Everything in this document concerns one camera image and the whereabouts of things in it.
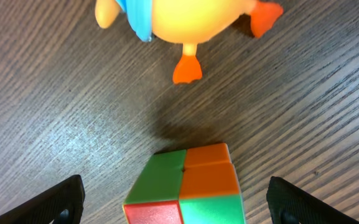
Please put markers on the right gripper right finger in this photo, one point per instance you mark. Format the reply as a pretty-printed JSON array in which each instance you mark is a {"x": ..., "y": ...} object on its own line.
[{"x": 289, "y": 204}]

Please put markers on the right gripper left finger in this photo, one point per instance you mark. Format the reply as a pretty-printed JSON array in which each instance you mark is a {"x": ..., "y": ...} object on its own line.
[{"x": 60, "y": 204}]

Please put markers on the colourful puzzle cube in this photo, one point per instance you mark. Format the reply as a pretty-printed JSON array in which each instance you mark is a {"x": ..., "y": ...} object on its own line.
[{"x": 197, "y": 185}]

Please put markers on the yellow duck toy blue hat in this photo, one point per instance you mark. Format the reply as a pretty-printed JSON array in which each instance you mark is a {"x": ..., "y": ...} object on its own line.
[{"x": 187, "y": 22}]

